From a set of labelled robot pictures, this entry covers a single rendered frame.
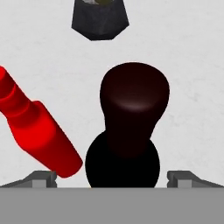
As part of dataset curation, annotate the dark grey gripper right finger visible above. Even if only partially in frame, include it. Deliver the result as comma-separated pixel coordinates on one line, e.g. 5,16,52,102
166,170,224,189

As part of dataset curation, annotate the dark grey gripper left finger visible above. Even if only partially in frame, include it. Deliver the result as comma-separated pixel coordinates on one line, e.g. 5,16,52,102
0,170,58,189

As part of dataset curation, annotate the red plastic bottle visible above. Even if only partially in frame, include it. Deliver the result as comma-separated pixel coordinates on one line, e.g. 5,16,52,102
0,66,84,179

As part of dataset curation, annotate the dark maroon glass bottle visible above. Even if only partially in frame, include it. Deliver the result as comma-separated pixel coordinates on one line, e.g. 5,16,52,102
85,61,171,189

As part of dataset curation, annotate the dark grey faceted pot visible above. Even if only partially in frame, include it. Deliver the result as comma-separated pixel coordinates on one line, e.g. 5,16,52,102
71,0,130,41

